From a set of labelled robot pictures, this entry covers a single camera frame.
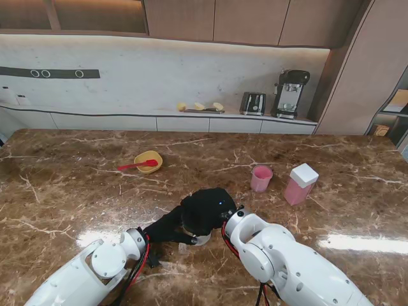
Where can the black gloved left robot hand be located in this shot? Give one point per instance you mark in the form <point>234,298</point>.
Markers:
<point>165,228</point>

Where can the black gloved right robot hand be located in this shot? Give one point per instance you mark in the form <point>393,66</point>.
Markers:
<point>207,210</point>

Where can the clear labelled grain jar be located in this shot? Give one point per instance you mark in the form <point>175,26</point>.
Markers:
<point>202,239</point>

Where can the pink measuring cup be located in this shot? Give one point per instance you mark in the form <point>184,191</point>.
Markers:
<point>260,180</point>

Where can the red plastic scoop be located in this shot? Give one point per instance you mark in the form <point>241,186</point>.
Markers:
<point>150,163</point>

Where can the pink container with white lid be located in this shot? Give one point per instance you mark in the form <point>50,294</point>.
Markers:
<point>296,194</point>

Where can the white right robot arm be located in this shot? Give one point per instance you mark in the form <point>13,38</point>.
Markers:
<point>287,261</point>

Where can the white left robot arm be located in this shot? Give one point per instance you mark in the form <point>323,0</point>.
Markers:
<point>79,274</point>

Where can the yellow plastic bowl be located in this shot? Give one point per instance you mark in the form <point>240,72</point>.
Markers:
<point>148,166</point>

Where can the white counter with drawers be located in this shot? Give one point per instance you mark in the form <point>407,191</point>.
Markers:
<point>181,122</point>

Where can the dark wooden cutting board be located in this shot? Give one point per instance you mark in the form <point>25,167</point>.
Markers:
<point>196,111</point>

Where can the yellow lemon piece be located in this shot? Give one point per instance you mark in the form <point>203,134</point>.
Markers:
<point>181,106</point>
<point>199,106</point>
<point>218,106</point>

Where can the black and steel toaster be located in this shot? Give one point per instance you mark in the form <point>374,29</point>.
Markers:
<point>253,103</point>

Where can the black espresso machine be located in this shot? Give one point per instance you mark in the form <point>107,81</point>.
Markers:
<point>288,92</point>

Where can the small wooden box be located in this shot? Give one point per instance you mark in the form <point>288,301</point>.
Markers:
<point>380,130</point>

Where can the white countertop device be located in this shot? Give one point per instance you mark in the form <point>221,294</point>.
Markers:
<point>23,99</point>
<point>7,95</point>

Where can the tall wooden side panel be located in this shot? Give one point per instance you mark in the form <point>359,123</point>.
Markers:
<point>354,79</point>

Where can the open shelf unit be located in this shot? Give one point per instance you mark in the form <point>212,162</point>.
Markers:
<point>396,127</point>

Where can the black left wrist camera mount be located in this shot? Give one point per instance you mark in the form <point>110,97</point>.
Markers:
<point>155,260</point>

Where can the black wall socket strip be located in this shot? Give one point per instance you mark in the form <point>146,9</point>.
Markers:
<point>63,73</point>

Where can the wooden wall cabinet doors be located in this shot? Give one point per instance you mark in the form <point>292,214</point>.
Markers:
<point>248,20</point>

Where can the open lit wall cabinet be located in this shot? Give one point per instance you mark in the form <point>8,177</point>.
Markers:
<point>95,16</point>

